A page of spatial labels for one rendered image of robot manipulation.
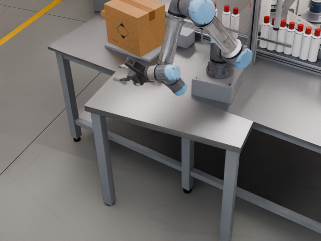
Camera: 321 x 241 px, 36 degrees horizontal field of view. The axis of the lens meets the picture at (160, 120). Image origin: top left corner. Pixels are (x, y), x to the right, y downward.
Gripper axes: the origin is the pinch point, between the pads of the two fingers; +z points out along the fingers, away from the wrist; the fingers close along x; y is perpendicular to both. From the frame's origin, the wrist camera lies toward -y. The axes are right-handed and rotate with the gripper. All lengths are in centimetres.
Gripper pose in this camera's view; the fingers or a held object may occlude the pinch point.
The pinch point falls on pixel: (116, 71)
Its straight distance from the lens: 253.1
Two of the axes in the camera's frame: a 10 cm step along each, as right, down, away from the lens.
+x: 3.1, -8.5, 4.3
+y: 4.7, 5.3, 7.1
